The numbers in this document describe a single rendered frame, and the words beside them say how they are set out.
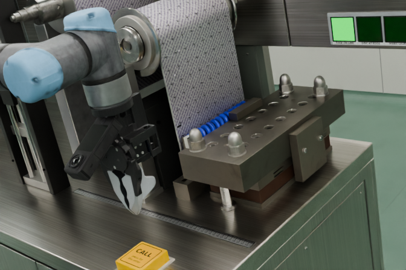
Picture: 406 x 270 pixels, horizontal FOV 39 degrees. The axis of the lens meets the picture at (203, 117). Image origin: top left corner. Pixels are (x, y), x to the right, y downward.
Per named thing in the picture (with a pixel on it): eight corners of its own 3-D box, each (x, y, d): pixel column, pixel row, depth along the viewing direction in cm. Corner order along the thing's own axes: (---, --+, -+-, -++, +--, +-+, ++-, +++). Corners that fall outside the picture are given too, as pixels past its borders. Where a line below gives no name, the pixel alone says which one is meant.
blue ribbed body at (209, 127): (184, 148, 124) (181, 134, 123) (244, 111, 139) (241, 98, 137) (196, 151, 122) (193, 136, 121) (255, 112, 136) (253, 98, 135)
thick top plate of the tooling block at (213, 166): (183, 178, 120) (177, 152, 118) (288, 106, 146) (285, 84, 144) (244, 192, 109) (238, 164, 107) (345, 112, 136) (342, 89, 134)
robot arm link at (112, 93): (101, 87, 90) (70, 84, 95) (109, 113, 91) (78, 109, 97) (135, 70, 94) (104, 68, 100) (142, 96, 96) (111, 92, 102)
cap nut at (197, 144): (185, 151, 118) (181, 131, 116) (197, 143, 120) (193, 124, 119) (199, 153, 116) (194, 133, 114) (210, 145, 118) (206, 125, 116)
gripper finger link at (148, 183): (166, 203, 104) (154, 159, 101) (143, 221, 100) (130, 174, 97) (154, 200, 106) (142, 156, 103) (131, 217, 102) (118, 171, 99)
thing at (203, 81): (177, 142, 124) (159, 60, 117) (243, 101, 139) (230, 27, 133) (179, 142, 123) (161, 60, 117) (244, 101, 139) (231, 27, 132)
